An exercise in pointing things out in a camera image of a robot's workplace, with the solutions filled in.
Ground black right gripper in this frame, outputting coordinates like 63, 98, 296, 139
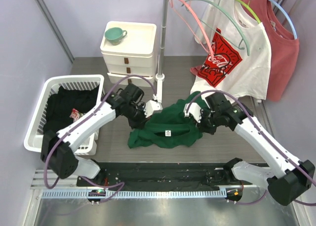
193, 108, 222, 135

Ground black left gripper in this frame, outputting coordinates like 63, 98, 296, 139
124, 102, 151, 129

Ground green t-shirt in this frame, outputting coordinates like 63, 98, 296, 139
127, 91, 203, 149

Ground mint green hanger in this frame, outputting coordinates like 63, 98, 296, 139
182, 0, 250, 56

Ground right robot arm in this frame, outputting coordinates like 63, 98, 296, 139
198, 90, 316, 206

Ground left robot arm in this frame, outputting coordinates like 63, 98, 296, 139
40, 84, 147, 186

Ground white graphic t-shirt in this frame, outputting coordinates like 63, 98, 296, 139
191, 0, 272, 100

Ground black t-shirt in basket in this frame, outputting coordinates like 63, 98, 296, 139
43, 85, 99, 137

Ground red t-shirt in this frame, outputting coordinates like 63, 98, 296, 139
241, 0, 299, 101

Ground lime green hanger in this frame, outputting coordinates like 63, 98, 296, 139
235, 0, 261, 24

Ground pink hanger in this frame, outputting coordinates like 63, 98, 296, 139
169, 0, 214, 60

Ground blue hanger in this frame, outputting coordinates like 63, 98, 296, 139
268, 0, 298, 40

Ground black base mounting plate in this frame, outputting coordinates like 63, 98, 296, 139
91, 162, 250, 192

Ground white drawer unit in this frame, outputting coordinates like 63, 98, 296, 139
100, 21, 158, 87

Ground teal cup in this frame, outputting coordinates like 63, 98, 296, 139
104, 27, 127, 45

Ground white laundry basket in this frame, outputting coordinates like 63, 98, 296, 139
24, 74, 105, 152

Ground metal clothes rack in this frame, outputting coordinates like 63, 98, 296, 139
154, 0, 311, 103

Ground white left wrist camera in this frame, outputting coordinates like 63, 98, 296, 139
144, 94, 163, 118

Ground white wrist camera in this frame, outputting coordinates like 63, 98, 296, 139
144, 94, 163, 118
183, 102, 201, 123

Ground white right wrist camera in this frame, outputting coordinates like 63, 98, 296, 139
183, 102, 201, 123

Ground perforated white cable duct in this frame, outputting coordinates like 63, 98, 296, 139
41, 188, 227, 199

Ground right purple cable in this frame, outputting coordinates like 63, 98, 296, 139
185, 89, 316, 207

